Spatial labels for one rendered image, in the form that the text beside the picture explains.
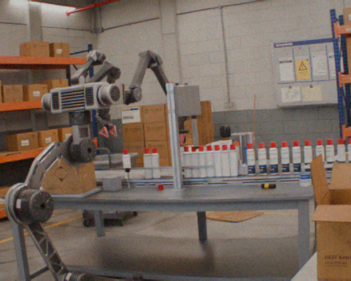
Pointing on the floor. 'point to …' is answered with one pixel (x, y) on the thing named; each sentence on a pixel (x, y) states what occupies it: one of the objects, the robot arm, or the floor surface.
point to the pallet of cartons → (160, 130)
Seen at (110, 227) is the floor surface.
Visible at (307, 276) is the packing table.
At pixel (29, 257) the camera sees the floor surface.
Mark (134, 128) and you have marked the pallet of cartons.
